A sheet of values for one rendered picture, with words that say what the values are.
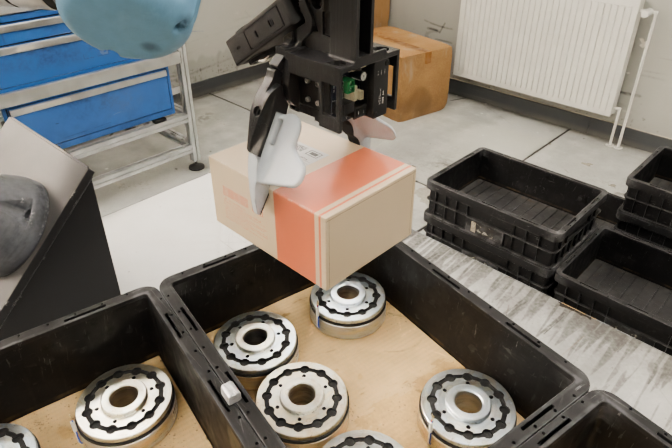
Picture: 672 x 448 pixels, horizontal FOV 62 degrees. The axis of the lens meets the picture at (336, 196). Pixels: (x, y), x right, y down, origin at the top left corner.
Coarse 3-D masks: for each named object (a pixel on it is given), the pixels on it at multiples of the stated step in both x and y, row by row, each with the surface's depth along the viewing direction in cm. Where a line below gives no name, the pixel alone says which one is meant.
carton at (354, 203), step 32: (224, 160) 54; (320, 160) 54; (352, 160) 54; (384, 160) 54; (224, 192) 55; (288, 192) 48; (320, 192) 48; (352, 192) 48; (384, 192) 50; (224, 224) 57; (256, 224) 53; (288, 224) 49; (320, 224) 46; (352, 224) 48; (384, 224) 52; (288, 256) 51; (320, 256) 47; (352, 256) 50
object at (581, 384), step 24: (216, 264) 71; (432, 264) 71; (168, 288) 67; (456, 288) 67; (480, 312) 64; (192, 336) 60; (528, 336) 60; (216, 360) 57; (552, 360) 57; (240, 384) 55; (576, 384) 55; (240, 408) 52; (552, 408) 52; (264, 432) 50; (528, 432) 50
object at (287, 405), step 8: (288, 384) 63; (296, 384) 63; (304, 384) 63; (312, 384) 63; (280, 392) 62; (288, 392) 62; (320, 392) 62; (280, 400) 61; (288, 400) 61; (320, 400) 61; (288, 408) 60; (296, 408) 60; (304, 408) 60; (312, 408) 60
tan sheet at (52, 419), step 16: (160, 368) 69; (64, 400) 65; (32, 416) 63; (48, 416) 63; (64, 416) 63; (192, 416) 63; (32, 432) 62; (48, 432) 62; (64, 432) 62; (176, 432) 62; (192, 432) 62
